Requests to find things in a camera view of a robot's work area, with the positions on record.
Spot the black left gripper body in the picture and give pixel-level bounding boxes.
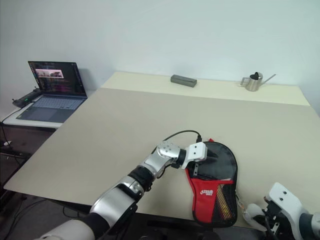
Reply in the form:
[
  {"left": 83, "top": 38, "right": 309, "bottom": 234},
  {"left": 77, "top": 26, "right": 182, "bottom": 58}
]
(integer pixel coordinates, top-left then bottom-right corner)
[{"left": 186, "top": 160, "right": 203, "bottom": 178}]

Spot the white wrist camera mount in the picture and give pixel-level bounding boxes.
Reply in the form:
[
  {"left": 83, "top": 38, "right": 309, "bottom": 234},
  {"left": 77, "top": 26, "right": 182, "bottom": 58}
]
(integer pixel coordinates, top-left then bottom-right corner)
[
  {"left": 264, "top": 181, "right": 311, "bottom": 227},
  {"left": 181, "top": 141, "right": 209, "bottom": 170}
]

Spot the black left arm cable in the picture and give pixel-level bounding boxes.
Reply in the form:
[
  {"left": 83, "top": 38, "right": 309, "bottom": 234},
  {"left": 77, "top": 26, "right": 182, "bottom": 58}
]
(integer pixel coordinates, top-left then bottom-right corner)
[{"left": 162, "top": 129, "right": 203, "bottom": 143}]

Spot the silver metal watering can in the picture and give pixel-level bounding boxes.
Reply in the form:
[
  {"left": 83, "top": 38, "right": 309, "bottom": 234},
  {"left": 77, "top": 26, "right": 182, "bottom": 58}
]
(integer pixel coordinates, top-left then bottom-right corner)
[{"left": 239, "top": 71, "right": 277, "bottom": 92}]

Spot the open grey laptop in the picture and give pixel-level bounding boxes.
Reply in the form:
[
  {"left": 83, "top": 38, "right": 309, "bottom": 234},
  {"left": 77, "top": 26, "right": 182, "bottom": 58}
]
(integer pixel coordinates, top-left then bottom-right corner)
[{"left": 16, "top": 60, "right": 88, "bottom": 124}]

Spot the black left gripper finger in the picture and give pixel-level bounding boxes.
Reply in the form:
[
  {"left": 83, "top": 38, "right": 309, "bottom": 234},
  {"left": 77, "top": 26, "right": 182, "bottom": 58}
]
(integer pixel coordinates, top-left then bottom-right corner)
[{"left": 205, "top": 149, "right": 219, "bottom": 161}]

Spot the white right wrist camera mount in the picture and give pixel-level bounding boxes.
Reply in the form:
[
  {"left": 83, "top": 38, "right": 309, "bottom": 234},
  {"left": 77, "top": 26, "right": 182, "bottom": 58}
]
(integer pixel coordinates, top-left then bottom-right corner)
[{"left": 264, "top": 181, "right": 311, "bottom": 227}]

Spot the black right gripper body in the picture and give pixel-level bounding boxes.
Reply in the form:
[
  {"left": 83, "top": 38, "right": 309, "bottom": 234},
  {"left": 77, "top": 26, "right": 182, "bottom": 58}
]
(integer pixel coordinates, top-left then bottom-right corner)
[{"left": 261, "top": 198, "right": 285, "bottom": 237}]

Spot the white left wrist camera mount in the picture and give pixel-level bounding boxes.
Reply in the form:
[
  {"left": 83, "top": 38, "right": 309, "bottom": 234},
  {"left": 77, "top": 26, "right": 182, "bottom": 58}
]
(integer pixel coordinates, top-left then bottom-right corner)
[{"left": 181, "top": 141, "right": 209, "bottom": 170}]

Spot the grey rectangular block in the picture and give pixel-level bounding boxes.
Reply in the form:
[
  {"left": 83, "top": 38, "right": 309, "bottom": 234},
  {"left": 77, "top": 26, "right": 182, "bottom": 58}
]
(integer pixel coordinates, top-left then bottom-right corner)
[{"left": 170, "top": 74, "right": 197, "bottom": 88}]

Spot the black handheld controller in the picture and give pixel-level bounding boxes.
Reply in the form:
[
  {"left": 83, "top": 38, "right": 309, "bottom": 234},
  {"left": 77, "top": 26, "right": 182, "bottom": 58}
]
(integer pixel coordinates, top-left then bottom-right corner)
[{"left": 11, "top": 86, "right": 43, "bottom": 109}]

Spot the black and red paddle case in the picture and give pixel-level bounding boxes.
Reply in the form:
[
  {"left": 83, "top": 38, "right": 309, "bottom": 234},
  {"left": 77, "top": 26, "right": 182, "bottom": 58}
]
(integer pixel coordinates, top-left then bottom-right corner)
[{"left": 184, "top": 137, "right": 239, "bottom": 228}]

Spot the white plush keychain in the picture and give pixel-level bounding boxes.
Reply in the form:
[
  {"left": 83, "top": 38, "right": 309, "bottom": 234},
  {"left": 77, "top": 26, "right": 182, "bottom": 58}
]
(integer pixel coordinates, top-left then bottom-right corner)
[{"left": 242, "top": 203, "right": 268, "bottom": 233}]

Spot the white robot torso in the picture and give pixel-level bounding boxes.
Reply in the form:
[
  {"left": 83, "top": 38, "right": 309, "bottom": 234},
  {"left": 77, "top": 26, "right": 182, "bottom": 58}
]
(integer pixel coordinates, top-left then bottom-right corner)
[{"left": 41, "top": 216, "right": 96, "bottom": 240}]

